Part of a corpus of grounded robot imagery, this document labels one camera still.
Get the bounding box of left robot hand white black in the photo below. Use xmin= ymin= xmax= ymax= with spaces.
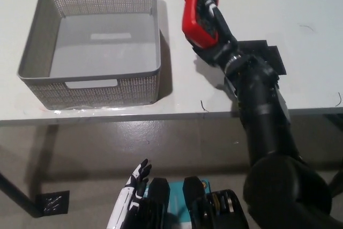
xmin=105 ymin=158 xmax=153 ymax=229

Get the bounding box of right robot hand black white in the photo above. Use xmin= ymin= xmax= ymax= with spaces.
xmin=187 ymin=0 xmax=244 ymax=68

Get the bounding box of grey perforated plastic basket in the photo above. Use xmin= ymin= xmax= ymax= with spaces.
xmin=17 ymin=0 xmax=162 ymax=110

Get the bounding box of black multimeter stand pad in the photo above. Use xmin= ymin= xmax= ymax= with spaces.
xmin=235 ymin=39 xmax=288 ymax=76

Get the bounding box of black floor foot plate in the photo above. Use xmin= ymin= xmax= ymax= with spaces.
xmin=35 ymin=190 xmax=71 ymax=218

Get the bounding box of black table leg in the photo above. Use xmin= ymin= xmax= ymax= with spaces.
xmin=0 ymin=170 xmax=37 ymax=218

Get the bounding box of robot torso black teal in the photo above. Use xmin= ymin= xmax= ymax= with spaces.
xmin=132 ymin=176 xmax=250 ymax=229

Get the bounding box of red digital multimeter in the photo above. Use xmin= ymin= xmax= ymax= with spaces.
xmin=180 ymin=0 xmax=221 ymax=49

